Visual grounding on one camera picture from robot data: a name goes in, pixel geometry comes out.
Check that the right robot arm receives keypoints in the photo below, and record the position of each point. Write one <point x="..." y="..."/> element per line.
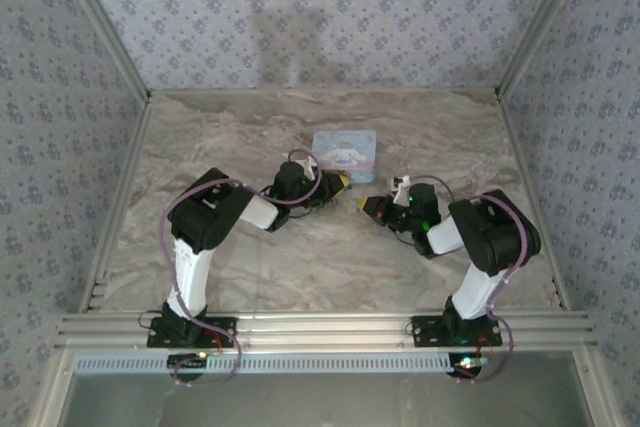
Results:
<point x="475" y="287"/>

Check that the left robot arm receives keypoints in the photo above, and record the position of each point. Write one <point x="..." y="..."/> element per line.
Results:
<point x="192" y="267"/>

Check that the black controller board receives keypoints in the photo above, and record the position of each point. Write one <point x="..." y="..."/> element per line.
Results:
<point x="467" y="364"/>
<point x="189" y="360"/>

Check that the aluminium side rail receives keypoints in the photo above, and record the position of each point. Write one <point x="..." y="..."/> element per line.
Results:
<point x="532" y="197"/>
<point x="122" y="197"/>

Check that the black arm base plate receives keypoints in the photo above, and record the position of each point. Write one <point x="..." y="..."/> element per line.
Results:
<point x="430" y="332"/>
<point x="220" y="332"/>

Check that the long aluminium base rail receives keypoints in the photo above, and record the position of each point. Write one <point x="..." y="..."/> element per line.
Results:
<point x="325" y="329"/>

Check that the aluminium corner post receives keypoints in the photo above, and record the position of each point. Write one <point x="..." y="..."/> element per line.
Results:
<point x="545" y="17"/>
<point x="100" y="22"/>

